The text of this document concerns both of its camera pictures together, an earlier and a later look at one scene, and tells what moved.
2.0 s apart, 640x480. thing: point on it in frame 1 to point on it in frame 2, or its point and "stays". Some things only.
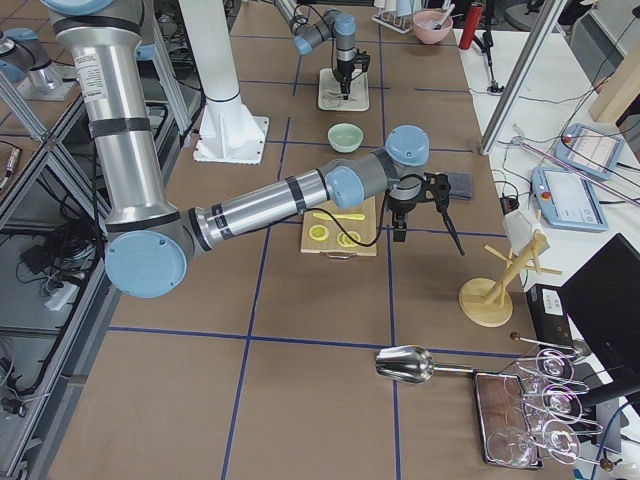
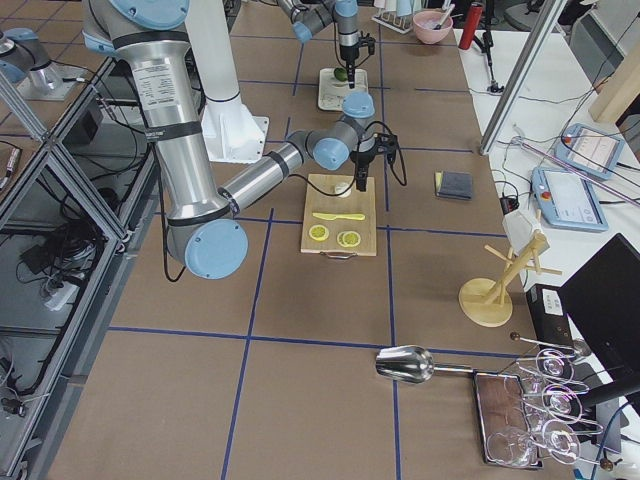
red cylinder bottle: (470, 27) stays
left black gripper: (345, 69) to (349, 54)
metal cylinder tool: (452, 6) stays
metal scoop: (413, 364) stays
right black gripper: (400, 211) to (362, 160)
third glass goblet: (514, 447) stays
